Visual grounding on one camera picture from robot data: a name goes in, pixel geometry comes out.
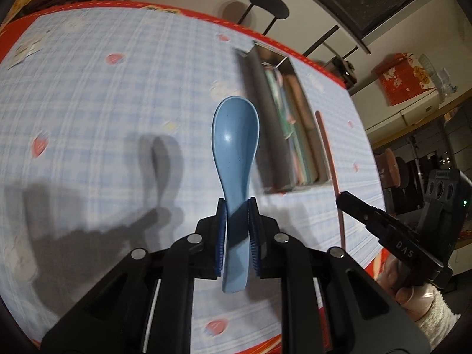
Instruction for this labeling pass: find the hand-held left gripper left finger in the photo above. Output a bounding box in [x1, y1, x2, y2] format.
[40, 197, 227, 354]

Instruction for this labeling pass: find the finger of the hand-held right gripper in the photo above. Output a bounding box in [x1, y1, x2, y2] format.
[335, 191, 392, 241]

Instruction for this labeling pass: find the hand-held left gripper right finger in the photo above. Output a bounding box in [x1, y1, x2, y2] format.
[248, 197, 431, 354]

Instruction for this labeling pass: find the pink chopstick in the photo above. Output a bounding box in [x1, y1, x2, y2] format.
[293, 144, 314, 185]
[315, 111, 347, 249]

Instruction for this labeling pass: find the blue spoon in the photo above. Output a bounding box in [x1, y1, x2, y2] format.
[211, 96, 260, 294]

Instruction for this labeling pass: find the green chopstick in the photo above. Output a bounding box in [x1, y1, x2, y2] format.
[267, 70, 308, 185]

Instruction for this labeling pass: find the metal utensil tray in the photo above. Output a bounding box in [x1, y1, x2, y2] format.
[234, 40, 332, 194]

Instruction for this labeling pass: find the person's right forearm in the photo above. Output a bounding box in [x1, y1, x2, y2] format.
[415, 286, 466, 345]

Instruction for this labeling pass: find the person's right hand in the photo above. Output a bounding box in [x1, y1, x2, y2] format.
[376, 256, 438, 321]

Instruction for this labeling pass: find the brown pot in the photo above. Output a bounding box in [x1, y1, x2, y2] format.
[375, 148, 401, 189]

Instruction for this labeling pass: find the white refrigerator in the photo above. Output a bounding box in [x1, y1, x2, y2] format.
[363, 88, 472, 133]

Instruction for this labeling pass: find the red printed cloth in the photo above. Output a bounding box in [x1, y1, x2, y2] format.
[372, 53, 437, 107]

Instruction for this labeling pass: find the clear glassware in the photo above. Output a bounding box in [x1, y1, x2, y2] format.
[417, 53, 458, 100]

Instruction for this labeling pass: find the brown rice cooker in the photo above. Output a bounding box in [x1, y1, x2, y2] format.
[330, 56, 358, 89]

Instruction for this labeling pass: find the blue plaid mat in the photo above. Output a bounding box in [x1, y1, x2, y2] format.
[0, 7, 386, 351]

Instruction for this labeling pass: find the black metal rack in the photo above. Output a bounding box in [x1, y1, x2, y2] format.
[300, 25, 360, 60]

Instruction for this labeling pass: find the black round stool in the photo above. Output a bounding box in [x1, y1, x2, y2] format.
[241, 0, 290, 35]

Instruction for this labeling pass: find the white sticker card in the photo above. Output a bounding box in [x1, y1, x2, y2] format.
[6, 31, 47, 69]

